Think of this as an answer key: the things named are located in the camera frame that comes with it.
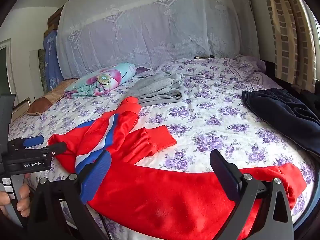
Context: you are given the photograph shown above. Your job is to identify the blue printed bag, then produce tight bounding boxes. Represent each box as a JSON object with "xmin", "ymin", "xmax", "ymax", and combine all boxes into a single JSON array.
[{"xmin": 42, "ymin": 29, "xmax": 65, "ymax": 90}]

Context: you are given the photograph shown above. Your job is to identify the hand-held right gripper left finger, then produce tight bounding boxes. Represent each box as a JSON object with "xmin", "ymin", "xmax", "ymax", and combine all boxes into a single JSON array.
[{"xmin": 27, "ymin": 150, "xmax": 112, "ymax": 240}]

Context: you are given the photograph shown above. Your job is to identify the person's left hand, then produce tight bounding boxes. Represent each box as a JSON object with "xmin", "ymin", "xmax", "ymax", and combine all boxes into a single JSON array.
[{"xmin": 0, "ymin": 177, "xmax": 31, "ymax": 217}]

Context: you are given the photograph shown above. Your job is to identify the brown pillow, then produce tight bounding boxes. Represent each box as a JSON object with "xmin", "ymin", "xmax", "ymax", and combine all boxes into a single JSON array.
[{"xmin": 27, "ymin": 78, "xmax": 78, "ymax": 116}]

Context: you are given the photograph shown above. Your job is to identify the dark navy pants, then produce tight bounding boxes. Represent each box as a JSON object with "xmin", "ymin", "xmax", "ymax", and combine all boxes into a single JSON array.
[{"xmin": 242, "ymin": 88, "xmax": 320, "ymax": 157}]

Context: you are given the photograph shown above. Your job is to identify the lilac floral pillow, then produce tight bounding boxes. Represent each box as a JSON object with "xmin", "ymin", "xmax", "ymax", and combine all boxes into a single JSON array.
[{"xmin": 224, "ymin": 54, "xmax": 267, "ymax": 81}]

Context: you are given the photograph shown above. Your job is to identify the folded floral quilt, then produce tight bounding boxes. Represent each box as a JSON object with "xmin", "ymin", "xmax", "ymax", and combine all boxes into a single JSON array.
[{"xmin": 64, "ymin": 62, "xmax": 137, "ymax": 99}]

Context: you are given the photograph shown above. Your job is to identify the grey pants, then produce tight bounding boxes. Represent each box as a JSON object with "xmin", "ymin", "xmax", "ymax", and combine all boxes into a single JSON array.
[{"xmin": 127, "ymin": 71, "xmax": 184, "ymax": 107}]

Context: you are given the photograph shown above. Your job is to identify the brown wooden boxes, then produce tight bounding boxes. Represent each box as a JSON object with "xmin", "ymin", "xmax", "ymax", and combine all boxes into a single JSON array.
[{"xmin": 44, "ymin": 5, "xmax": 66, "ymax": 38}]

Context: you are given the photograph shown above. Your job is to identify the checkered beige curtain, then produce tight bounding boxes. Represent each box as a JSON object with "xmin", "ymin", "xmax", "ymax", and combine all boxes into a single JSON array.
[{"xmin": 261, "ymin": 0, "xmax": 319, "ymax": 93}]

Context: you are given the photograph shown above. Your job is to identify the red jacket blue white stripes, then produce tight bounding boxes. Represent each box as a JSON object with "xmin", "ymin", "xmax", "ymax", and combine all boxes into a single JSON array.
[{"xmin": 48, "ymin": 96, "xmax": 307, "ymax": 240}]

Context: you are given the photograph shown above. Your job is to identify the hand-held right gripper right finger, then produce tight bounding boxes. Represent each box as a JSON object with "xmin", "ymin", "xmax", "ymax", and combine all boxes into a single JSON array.
[{"xmin": 209, "ymin": 149, "xmax": 294, "ymax": 240}]

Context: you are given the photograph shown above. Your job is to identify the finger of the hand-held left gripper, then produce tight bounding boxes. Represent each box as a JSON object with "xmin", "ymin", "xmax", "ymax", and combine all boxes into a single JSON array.
[
  {"xmin": 9, "ymin": 135, "xmax": 45, "ymax": 150},
  {"xmin": 37, "ymin": 142, "xmax": 67, "ymax": 157}
]

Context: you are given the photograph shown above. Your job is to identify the purple floral bed sheet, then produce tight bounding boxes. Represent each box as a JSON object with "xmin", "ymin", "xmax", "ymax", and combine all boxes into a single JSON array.
[{"xmin": 9, "ymin": 57, "xmax": 316, "ymax": 240}]

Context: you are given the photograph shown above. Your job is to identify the white lace cover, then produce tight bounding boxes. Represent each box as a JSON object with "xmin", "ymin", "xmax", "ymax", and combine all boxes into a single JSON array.
[{"xmin": 56, "ymin": 0, "xmax": 260, "ymax": 79}]

